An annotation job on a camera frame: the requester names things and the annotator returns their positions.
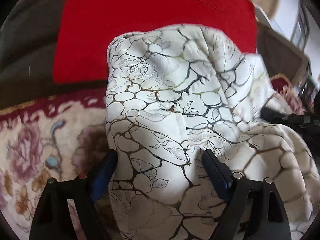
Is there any dark leather sofa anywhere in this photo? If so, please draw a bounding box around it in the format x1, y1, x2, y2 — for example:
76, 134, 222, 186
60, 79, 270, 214
1, 0, 106, 108

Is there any floral sofa cover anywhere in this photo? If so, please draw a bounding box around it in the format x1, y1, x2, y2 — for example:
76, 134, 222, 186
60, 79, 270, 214
0, 73, 308, 240

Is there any white crackle-print garment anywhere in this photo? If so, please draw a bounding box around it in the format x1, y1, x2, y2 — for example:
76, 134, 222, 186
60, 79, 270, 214
106, 24, 319, 239

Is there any red blanket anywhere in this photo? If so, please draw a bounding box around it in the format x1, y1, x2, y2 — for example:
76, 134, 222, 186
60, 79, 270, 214
53, 0, 257, 84

